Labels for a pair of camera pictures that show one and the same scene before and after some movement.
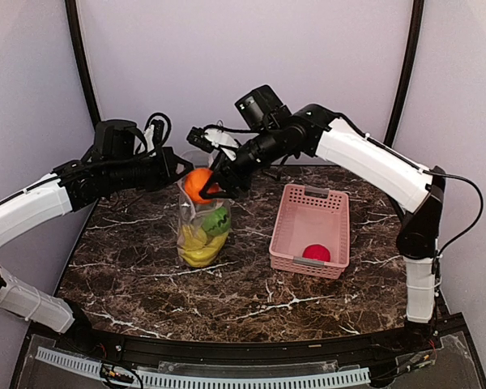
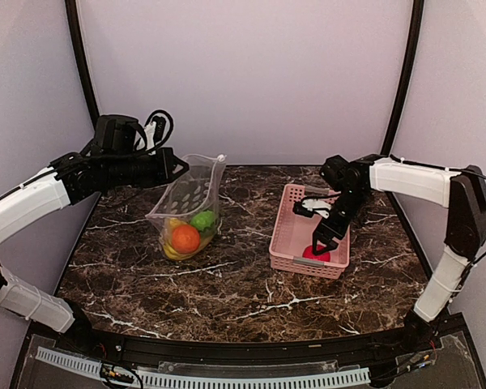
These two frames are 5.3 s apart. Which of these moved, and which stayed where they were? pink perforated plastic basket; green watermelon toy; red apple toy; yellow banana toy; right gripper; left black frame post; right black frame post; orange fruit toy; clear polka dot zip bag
Moved: clear polka dot zip bag; right gripper; yellow banana toy; green watermelon toy; orange fruit toy
Stayed: left black frame post; red apple toy; right black frame post; pink perforated plastic basket
